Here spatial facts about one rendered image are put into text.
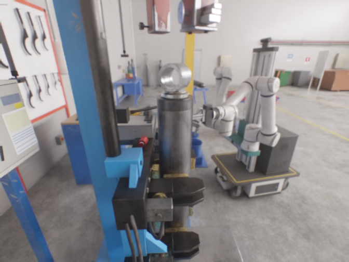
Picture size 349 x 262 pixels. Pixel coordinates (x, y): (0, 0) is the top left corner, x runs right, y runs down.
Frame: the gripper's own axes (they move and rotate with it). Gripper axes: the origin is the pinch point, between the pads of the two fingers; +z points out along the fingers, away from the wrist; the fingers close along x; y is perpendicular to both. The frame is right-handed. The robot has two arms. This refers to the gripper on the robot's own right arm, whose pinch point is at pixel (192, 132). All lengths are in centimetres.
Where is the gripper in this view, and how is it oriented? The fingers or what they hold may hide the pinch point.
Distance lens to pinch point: 227.7
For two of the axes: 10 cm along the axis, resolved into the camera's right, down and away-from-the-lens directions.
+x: -3.6, -2.5, 9.0
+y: 8.7, 2.6, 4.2
